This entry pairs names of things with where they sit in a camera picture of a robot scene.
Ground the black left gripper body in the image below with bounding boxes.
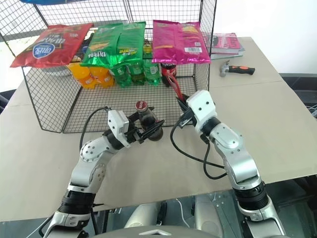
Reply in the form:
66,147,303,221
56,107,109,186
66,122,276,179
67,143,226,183
123,113,147,145

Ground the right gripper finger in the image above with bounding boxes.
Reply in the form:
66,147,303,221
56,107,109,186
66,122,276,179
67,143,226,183
175,96,187,115
182,93,192,112

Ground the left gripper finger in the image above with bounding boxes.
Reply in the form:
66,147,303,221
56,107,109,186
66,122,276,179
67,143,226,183
138,119,166,145
127,106,155,123

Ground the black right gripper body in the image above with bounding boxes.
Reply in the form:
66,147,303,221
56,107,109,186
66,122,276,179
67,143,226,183
178,108,198,128

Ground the glass cola bottle red cap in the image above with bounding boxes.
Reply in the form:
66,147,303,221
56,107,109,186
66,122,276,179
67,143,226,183
135,100,164,142

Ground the plastic cola bottle red label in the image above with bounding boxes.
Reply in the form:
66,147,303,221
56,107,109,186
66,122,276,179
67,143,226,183
160,62,179,88

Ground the green soda plastic bottle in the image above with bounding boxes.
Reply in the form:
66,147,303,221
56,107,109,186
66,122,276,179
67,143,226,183
143,59,162,86
109,64,132,88
127,62,146,86

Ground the orange soda plastic bottle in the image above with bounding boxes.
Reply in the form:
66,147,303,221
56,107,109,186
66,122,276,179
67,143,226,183
67,62,96,89
90,66,115,89

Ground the yellow green bottle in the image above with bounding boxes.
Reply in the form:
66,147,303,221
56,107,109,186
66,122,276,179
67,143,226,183
143,39,153,59

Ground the pink chip bag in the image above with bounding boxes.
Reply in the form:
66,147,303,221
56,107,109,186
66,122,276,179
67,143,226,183
151,19,212,65

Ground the grey green book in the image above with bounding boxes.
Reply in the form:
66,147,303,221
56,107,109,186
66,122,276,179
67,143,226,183
210,46,246,60

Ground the pink cover book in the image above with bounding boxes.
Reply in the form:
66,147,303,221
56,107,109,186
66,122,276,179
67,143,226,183
210,32,242,54

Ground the green chip bag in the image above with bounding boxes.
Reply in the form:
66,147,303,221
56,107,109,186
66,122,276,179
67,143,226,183
112,21,147,66
79,23,124,68

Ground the grey left robot thigh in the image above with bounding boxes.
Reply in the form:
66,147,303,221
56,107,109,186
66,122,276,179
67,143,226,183
123,201,167,229

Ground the grey robot thigh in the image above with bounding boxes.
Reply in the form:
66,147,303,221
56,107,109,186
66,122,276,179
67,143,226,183
193,194,249,238
123,201,167,229

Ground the dark snack packet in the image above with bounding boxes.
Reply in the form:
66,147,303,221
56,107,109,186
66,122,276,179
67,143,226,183
72,37,94,63

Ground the grey robot torso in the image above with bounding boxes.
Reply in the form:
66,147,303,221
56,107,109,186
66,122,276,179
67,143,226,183
90,222,199,238

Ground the grey right robot thigh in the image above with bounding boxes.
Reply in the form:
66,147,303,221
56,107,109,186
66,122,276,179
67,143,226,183
193,194,249,238

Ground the red chip bag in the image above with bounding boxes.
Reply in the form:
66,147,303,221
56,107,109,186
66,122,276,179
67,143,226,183
10,22,95,68

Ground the dark furniture piece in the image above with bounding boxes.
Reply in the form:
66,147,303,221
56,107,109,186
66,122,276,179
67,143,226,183
0,88,17,115
277,72,317,120

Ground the blue object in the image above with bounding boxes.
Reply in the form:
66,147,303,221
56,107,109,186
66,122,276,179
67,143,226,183
19,0,63,6

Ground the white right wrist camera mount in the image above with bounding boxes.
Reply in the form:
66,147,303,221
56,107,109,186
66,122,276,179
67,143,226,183
186,90,218,134

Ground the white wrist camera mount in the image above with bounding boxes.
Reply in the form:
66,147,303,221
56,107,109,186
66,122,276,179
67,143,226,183
186,90,218,134
107,110,131,149

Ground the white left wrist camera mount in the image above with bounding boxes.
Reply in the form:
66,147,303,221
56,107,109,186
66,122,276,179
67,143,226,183
107,110,131,149

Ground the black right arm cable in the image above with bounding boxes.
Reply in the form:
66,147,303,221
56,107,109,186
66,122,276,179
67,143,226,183
170,118,228,179

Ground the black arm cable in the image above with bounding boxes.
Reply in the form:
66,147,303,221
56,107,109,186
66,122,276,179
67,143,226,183
79,106,111,151
170,118,228,179

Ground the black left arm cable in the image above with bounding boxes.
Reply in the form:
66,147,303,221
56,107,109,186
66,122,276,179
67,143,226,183
79,106,111,151

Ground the hammer black orange handle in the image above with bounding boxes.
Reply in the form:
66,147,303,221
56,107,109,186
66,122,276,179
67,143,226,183
219,59,256,78

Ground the black wire mesh rack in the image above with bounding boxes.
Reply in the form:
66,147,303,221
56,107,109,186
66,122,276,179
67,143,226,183
0,0,218,134

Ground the white cable bundle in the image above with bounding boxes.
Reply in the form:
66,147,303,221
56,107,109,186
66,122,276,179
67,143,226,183
305,102,317,119

